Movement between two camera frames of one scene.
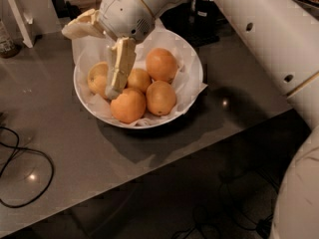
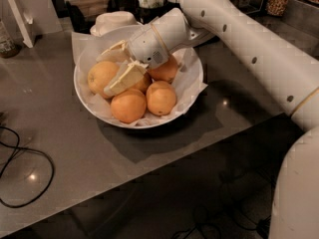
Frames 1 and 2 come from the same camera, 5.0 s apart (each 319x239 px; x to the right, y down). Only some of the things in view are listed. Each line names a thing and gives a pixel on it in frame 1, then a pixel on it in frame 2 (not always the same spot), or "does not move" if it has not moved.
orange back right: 161,65 does not move
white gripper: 126,13 to 145,47
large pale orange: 98,76 does not move
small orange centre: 139,79 does not move
